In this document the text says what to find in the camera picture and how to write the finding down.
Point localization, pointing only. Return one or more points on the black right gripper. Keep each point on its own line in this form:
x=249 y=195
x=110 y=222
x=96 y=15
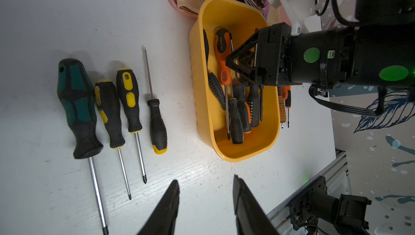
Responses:
x=263 y=58

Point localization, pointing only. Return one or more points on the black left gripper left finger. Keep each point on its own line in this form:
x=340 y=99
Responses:
x=163 y=219

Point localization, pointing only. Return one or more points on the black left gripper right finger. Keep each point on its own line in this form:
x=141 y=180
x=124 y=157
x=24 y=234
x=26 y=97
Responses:
x=250 y=218

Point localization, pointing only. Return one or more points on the black stubby yellow-dotted screwdriver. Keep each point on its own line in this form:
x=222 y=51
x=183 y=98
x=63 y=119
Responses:
x=253 y=101

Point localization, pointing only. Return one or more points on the orange black small screwdriver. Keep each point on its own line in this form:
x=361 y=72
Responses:
x=286 y=95

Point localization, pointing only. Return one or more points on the orange black large screwdriver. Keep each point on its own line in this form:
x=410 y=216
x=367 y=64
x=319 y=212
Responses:
x=222 y=48

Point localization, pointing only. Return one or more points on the black orange stubby screwdriver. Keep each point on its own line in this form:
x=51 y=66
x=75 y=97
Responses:
x=244 y=110

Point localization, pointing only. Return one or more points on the black ribbed handle screwdriver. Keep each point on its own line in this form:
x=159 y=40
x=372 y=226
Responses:
x=216 y=89

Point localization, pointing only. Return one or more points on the slim black yellow-capped screwdriver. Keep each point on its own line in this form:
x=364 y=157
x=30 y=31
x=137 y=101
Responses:
x=158 y=134

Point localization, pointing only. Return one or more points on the large yellow black screwdriver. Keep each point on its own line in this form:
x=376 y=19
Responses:
x=128 y=91

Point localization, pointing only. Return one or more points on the green black handle screwdriver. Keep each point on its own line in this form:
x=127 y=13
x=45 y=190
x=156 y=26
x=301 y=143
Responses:
x=76 y=94

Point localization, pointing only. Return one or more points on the amber handle black screwdriver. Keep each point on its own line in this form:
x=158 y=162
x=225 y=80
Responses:
x=282 y=110

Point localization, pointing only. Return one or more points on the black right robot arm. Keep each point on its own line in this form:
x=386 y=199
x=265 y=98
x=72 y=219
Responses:
x=377 y=49

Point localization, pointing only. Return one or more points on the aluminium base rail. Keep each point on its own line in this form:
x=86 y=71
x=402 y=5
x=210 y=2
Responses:
x=337 y=183

